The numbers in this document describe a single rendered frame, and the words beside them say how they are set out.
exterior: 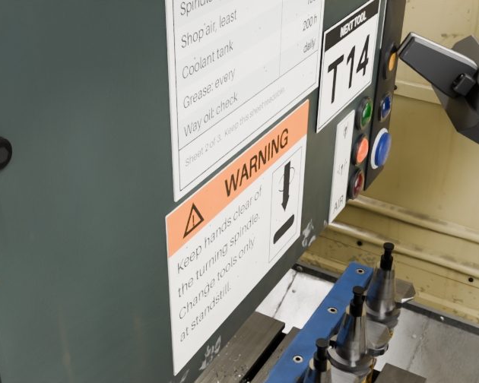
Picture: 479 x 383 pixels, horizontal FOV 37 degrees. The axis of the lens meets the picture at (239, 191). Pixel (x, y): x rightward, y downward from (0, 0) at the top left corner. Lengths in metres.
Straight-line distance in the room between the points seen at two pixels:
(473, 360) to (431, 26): 0.70
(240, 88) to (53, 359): 0.16
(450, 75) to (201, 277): 0.30
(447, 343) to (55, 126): 1.41
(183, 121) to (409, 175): 1.17
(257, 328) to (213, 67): 1.18
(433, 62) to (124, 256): 0.35
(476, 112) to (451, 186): 0.88
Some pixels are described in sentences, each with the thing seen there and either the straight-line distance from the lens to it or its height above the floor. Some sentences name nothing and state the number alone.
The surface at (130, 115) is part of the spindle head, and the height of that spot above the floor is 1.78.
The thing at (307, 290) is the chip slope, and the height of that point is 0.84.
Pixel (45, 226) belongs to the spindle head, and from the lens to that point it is 0.27.
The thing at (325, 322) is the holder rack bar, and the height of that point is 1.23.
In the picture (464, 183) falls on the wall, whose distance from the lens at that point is 1.45.
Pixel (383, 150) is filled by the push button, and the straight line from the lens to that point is 0.62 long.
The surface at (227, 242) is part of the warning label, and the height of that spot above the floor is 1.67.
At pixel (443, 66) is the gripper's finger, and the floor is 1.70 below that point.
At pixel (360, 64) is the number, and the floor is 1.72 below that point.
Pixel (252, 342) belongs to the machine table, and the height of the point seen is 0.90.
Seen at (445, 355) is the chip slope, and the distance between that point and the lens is 1.61.
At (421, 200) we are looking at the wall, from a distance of 1.50.
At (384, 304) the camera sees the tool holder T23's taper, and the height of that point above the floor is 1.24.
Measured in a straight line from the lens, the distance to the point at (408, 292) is 1.11.
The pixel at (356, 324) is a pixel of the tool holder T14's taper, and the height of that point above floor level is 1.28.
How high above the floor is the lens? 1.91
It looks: 32 degrees down
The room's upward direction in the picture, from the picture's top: 1 degrees clockwise
